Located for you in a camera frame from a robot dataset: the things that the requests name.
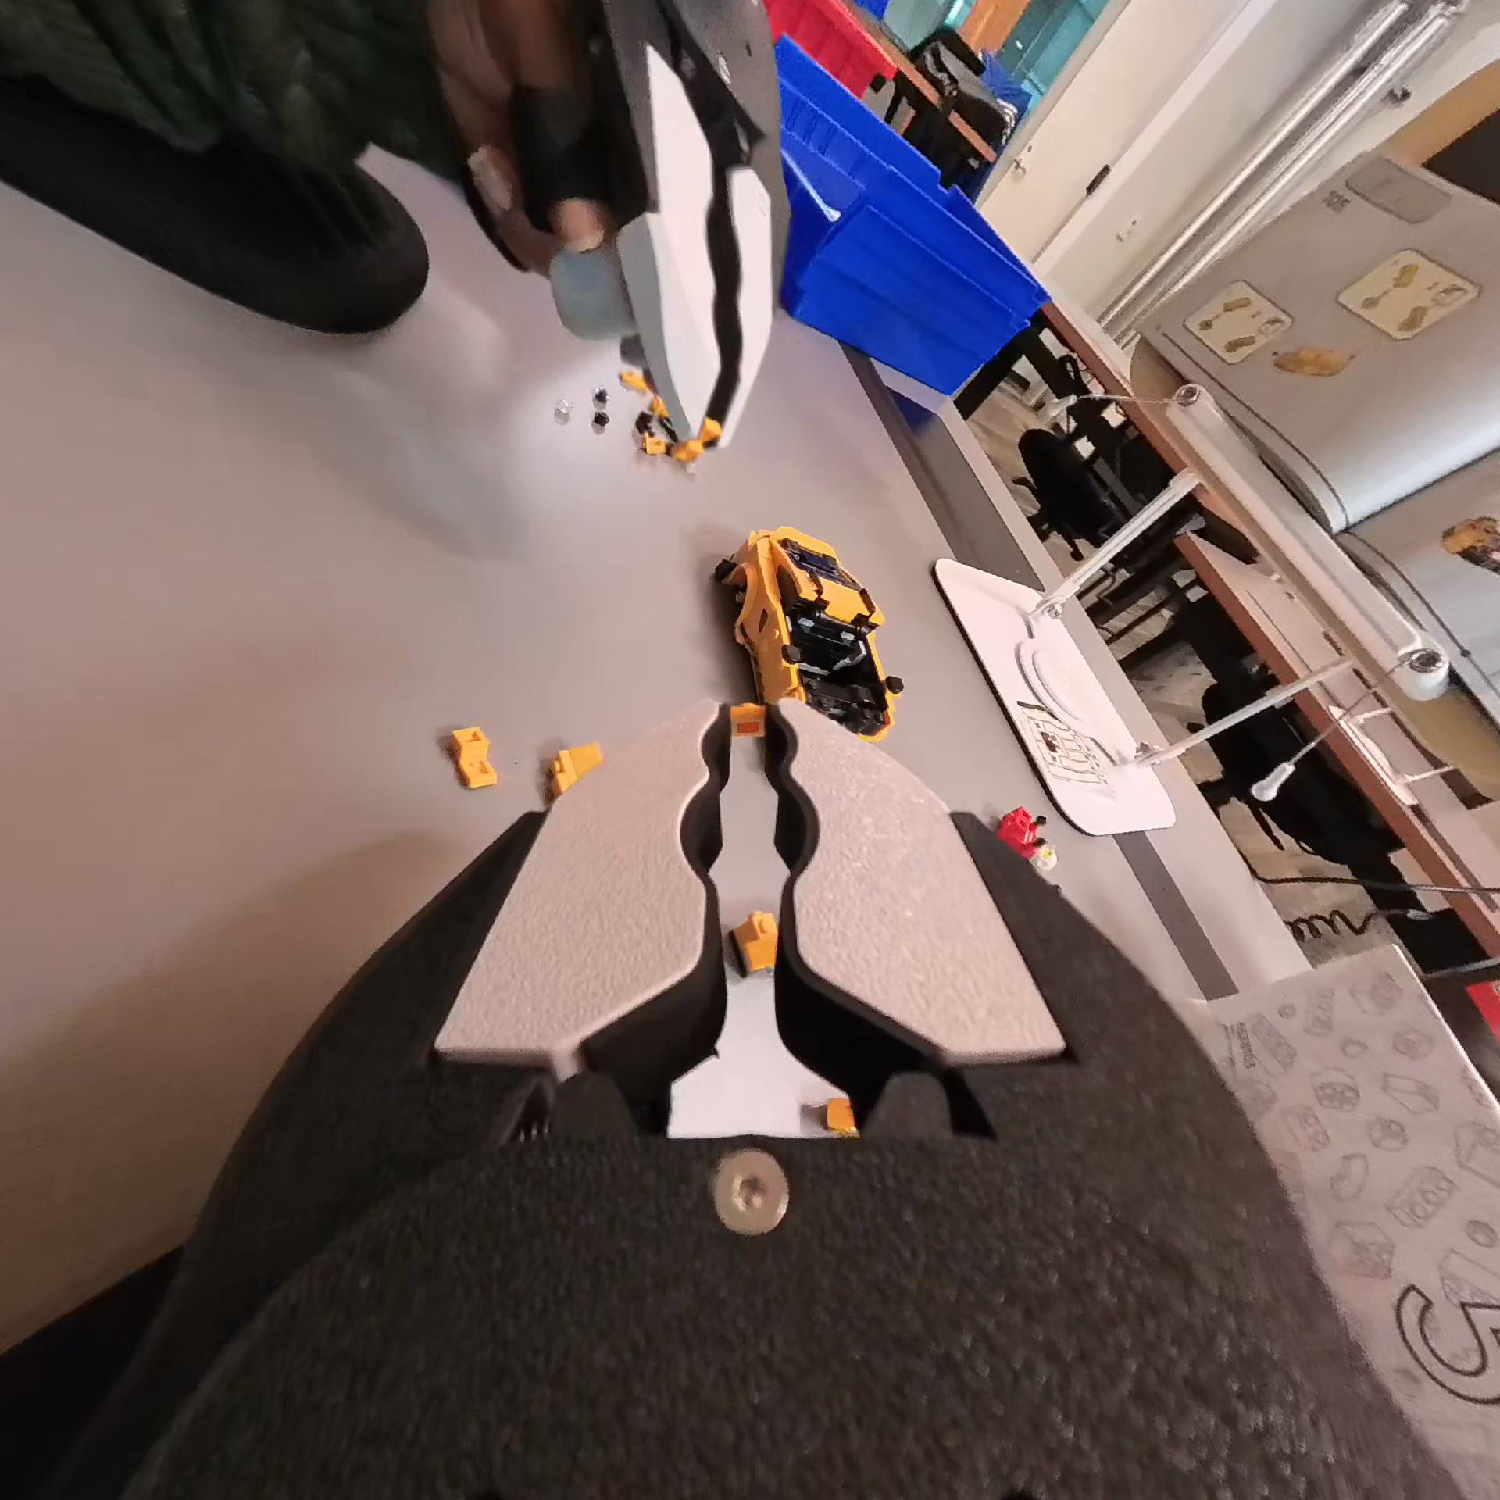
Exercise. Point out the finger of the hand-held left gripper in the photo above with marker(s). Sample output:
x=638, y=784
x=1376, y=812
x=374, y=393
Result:
x=756, y=257
x=674, y=280

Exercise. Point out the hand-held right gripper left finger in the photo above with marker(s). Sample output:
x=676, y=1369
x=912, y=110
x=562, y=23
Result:
x=587, y=925

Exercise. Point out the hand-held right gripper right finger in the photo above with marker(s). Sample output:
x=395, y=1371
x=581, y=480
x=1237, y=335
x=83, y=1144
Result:
x=915, y=925

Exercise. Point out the cluster of small toy parts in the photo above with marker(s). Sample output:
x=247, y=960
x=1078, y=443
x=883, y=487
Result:
x=663, y=434

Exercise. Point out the small yellow toy brick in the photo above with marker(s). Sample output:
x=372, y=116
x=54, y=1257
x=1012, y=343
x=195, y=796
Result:
x=756, y=943
x=747, y=719
x=574, y=768
x=472, y=755

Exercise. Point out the yellow toy brick car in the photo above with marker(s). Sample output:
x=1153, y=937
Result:
x=810, y=632

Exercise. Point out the instruction booklet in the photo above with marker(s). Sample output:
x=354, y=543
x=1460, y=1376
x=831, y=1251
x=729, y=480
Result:
x=1347, y=351

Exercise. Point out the person's left forearm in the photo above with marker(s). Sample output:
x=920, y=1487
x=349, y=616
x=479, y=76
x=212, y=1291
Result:
x=212, y=59

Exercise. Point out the person's left hand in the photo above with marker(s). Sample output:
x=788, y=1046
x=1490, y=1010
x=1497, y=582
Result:
x=487, y=105

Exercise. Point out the red plastic bin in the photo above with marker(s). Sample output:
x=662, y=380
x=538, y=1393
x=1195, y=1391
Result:
x=820, y=34

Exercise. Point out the red toy minifigure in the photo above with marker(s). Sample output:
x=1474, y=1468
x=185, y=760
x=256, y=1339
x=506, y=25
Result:
x=1022, y=828

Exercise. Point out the blue plastic bin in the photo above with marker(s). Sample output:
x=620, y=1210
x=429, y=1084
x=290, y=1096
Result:
x=856, y=128
x=915, y=293

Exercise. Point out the small yellow toy piece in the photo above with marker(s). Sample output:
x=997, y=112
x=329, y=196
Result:
x=842, y=1116

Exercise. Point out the clear sticker sheet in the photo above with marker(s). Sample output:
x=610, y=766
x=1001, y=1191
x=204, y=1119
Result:
x=1072, y=750

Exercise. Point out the wooden desk with blue items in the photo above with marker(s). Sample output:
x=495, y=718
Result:
x=949, y=110

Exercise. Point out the white book stand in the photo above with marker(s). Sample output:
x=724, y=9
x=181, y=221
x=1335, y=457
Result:
x=1090, y=703

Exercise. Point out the black office chair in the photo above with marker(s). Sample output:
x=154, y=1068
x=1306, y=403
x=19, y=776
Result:
x=1062, y=480

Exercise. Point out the person's black clothing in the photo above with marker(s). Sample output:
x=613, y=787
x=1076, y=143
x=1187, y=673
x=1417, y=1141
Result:
x=212, y=221

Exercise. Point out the white printed paper bag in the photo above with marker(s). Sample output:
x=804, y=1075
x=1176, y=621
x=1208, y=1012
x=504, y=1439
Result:
x=1347, y=1112

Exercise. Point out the wooden desk with black legs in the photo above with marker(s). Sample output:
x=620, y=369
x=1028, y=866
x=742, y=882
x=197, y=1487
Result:
x=1447, y=866

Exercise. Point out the black toy car box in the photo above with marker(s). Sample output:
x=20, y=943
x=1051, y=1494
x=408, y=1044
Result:
x=1485, y=1007

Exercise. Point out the grey metal wall pipes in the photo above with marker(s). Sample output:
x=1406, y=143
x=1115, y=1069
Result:
x=1267, y=151

